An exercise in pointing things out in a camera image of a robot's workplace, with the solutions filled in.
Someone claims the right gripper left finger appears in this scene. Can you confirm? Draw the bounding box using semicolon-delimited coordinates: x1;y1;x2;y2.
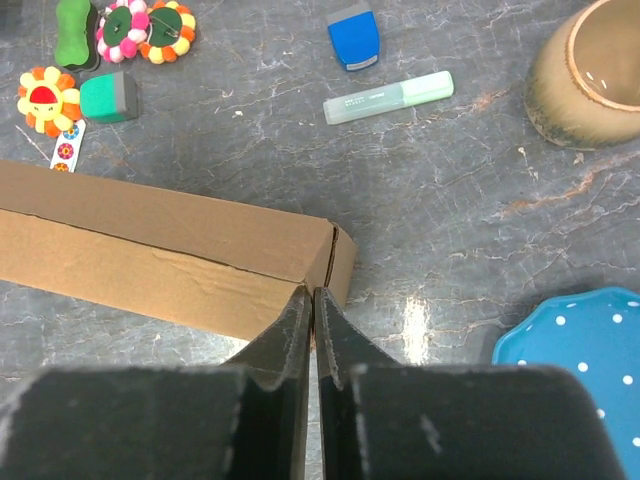
1;287;312;479

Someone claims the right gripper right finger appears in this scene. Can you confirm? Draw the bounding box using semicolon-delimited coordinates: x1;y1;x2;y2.
313;288;624;479

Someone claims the brown cardboard box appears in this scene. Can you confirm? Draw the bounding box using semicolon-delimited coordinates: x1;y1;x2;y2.
1;161;357;340

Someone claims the blue small box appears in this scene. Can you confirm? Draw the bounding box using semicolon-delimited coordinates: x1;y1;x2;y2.
326;1;380;72

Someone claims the blue polka dot plate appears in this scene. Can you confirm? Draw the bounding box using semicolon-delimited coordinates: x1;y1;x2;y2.
492;287;639;479

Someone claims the small white tag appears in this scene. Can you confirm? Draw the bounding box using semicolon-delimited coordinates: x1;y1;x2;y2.
50;119;86;173

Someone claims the pale green stick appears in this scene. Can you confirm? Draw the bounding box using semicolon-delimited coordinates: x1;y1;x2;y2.
323;71;455;125

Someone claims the teal square sponge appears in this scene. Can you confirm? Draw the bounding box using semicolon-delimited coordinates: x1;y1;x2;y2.
80;72;139;124

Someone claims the orange yellow flower toy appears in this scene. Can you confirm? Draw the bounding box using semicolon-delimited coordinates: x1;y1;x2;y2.
17;66;83;138

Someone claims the brown ceramic cup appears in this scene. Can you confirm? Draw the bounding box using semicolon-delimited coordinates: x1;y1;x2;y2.
524;0;639;150

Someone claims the green double flower toy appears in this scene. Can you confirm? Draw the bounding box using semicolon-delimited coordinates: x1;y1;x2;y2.
96;0;196;65

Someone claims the green bone toy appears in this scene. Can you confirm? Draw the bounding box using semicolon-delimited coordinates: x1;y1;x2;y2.
54;0;100;72

